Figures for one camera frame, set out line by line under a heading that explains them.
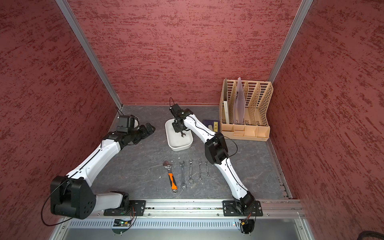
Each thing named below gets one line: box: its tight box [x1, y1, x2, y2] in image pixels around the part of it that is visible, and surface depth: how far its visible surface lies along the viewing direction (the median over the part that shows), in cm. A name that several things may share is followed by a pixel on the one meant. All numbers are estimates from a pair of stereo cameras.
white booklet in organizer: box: [223, 100, 230, 124], surface depth 91 cm
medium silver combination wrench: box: [188, 159, 194, 184], surface depth 87 cm
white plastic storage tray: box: [165, 118, 194, 152], surface depth 99 cm
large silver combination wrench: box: [179, 160, 187, 191], surface depth 87 cm
